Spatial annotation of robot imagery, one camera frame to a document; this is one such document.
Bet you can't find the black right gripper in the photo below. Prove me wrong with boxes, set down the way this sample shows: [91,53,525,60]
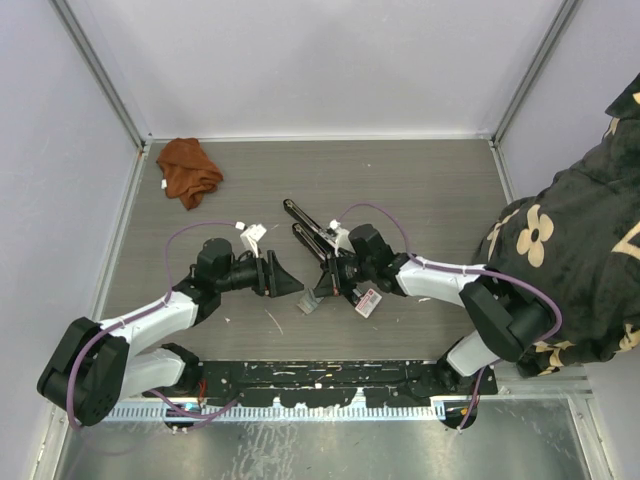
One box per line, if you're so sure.
[313,250,375,298]

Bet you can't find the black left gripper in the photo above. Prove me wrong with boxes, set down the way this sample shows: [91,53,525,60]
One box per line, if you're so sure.
[216,248,302,297]

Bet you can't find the red white staple box sleeve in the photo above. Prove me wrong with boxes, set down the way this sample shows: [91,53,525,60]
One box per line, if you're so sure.
[355,289,382,318]

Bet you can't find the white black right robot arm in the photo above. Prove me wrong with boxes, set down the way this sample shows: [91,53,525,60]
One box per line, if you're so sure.
[310,224,554,394]

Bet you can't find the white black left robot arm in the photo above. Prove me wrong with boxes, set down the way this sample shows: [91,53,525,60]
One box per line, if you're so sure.
[36,238,304,426]

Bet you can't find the orange-brown cloth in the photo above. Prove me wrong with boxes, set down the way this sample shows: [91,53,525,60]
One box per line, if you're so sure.
[156,138,224,210]

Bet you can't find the black floral fleece garment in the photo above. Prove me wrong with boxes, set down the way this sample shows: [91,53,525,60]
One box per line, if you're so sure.
[471,80,639,378]

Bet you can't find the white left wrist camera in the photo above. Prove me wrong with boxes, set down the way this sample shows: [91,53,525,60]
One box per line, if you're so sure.
[240,224,267,257]

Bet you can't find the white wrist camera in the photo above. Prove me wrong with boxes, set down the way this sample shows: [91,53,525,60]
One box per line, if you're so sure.
[327,219,352,256]
[240,224,267,257]

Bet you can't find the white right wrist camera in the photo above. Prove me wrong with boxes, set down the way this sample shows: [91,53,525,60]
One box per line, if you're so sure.
[327,219,352,256]

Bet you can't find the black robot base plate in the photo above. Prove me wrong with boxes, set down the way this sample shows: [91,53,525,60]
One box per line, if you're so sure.
[142,358,500,409]

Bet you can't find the perforated cable duct strip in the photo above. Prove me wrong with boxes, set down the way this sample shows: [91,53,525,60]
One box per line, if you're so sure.
[105,398,445,423]

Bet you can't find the aluminium front rail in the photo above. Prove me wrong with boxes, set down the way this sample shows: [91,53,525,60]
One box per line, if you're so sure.
[494,364,592,396]

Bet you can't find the aluminium frame post left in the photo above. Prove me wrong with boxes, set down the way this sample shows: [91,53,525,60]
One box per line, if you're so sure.
[49,0,147,150]

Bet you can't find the aluminium frame post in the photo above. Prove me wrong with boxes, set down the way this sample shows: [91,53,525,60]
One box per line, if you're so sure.
[49,0,147,150]
[490,0,582,148]

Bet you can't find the aluminium frame post right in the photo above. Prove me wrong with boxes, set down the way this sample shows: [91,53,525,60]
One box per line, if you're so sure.
[490,0,582,148]

